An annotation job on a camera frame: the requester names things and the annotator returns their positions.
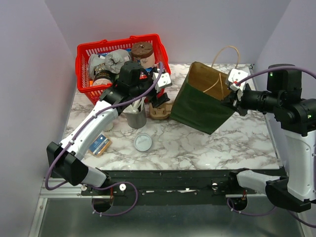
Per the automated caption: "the orange sponge blue label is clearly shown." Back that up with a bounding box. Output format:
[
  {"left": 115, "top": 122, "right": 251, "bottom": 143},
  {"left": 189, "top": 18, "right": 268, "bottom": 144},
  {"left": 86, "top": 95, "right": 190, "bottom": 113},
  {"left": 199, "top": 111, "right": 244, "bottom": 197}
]
[{"left": 88, "top": 134, "right": 112, "bottom": 157}]

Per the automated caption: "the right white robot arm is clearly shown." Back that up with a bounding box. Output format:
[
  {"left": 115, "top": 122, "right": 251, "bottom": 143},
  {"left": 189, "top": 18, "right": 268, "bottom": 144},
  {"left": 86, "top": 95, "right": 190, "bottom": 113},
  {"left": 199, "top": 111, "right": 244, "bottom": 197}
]
[{"left": 222, "top": 64, "right": 316, "bottom": 213}]

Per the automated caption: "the grey wrapped package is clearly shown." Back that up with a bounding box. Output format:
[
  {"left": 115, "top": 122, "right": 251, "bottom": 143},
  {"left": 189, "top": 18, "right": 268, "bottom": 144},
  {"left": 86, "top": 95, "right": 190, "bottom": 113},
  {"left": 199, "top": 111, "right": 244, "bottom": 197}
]
[{"left": 104, "top": 49, "right": 132, "bottom": 74}]

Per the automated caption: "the brown lid cream tub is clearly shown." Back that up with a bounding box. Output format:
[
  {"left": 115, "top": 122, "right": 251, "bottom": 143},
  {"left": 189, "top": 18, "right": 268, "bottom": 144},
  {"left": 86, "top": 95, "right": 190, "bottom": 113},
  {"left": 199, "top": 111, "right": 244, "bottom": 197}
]
[{"left": 131, "top": 41, "right": 155, "bottom": 69}]

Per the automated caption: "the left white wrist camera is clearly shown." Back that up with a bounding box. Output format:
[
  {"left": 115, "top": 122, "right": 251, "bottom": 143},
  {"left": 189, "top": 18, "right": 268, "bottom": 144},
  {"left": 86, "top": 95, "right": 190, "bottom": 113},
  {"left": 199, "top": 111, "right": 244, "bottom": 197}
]
[{"left": 155, "top": 73, "right": 172, "bottom": 92}]

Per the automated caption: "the purple cable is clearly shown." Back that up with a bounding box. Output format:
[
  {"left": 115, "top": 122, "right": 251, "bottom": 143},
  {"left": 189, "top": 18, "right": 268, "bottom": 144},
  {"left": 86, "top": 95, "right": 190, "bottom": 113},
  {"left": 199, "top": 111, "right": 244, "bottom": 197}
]
[
  {"left": 226, "top": 64, "right": 316, "bottom": 228},
  {"left": 44, "top": 61, "right": 164, "bottom": 217}
]

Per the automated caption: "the dark green paper bag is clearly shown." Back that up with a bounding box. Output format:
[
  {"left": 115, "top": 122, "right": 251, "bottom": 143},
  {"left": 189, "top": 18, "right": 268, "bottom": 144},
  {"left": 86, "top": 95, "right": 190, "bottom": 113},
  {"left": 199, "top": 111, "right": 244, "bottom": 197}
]
[{"left": 170, "top": 62, "right": 234, "bottom": 135}]

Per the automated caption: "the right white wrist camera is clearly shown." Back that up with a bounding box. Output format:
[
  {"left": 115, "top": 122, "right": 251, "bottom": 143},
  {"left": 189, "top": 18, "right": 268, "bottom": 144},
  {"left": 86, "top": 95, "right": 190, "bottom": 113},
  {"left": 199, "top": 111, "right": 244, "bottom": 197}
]
[{"left": 225, "top": 69, "right": 248, "bottom": 91}]

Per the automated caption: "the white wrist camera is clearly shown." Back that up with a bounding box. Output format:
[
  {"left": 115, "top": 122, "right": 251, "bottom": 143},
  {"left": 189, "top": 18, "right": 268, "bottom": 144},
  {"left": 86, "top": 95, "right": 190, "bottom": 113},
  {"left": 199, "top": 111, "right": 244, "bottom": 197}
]
[
  {"left": 155, "top": 73, "right": 172, "bottom": 92},
  {"left": 225, "top": 69, "right": 248, "bottom": 91}
]

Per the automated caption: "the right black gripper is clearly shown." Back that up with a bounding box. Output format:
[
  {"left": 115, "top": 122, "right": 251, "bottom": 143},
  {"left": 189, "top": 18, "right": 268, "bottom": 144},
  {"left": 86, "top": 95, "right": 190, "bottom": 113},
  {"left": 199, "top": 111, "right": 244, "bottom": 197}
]
[{"left": 219, "top": 82, "right": 281, "bottom": 116}]

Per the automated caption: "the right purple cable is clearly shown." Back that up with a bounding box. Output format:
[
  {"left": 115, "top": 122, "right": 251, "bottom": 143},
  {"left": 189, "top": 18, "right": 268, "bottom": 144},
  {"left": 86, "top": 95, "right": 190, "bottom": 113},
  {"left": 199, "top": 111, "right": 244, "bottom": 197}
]
[{"left": 226, "top": 64, "right": 316, "bottom": 228}]

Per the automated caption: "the patterned grey pouch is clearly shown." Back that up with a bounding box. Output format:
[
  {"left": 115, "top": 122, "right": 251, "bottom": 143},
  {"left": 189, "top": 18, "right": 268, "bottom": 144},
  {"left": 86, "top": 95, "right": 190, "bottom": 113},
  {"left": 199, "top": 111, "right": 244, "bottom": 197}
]
[{"left": 88, "top": 54, "right": 112, "bottom": 83}]

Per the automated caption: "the brown pulp cup carrier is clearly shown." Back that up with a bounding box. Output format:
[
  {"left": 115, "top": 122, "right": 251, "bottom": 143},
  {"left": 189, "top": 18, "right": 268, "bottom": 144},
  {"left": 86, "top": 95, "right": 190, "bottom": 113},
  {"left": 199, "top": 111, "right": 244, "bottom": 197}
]
[{"left": 149, "top": 103, "right": 173, "bottom": 120}]

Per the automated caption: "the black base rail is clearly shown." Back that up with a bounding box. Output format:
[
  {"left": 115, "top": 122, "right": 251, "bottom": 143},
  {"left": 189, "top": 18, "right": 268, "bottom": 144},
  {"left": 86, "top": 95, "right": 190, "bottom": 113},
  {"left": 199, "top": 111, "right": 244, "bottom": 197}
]
[{"left": 50, "top": 169, "right": 288, "bottom": 207}]

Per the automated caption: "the metal straw holder cup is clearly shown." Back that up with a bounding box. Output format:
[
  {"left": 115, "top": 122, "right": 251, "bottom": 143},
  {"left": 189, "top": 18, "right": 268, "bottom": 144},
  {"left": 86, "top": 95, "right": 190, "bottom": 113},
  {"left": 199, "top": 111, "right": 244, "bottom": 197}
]
[{"left": 123, "top": 105, "right": 147, "bottom": 129}]

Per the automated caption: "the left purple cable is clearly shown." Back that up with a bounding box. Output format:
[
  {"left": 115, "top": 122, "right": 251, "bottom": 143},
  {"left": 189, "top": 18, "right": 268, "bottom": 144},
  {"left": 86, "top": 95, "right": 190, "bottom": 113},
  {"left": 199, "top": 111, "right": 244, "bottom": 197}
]
[{"left": 44, "top": 61, "right": 164, "bottom": 217}]

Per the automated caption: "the stack of white lids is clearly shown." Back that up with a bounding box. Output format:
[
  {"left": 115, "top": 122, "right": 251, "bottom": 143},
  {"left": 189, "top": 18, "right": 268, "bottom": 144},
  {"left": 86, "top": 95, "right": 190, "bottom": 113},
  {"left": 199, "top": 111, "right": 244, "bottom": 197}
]
[{"left": 134, "top": 133, "right": 152, "bottom": 152}]

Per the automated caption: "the red plastic shopping basket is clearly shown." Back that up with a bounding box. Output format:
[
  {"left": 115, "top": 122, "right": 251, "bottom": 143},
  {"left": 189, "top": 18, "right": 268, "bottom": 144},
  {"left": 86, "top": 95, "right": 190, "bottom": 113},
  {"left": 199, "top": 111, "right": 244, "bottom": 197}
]
[{"left": 75, "top": 34, "right": 171, "bottom": 104}]

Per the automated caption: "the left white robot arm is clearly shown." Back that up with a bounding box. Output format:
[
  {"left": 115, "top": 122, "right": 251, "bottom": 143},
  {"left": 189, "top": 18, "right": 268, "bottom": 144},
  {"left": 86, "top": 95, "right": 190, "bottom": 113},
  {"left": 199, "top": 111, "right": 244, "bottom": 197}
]
[{"left": 45, "top": 61, "right": 167, "bottom": 195}]

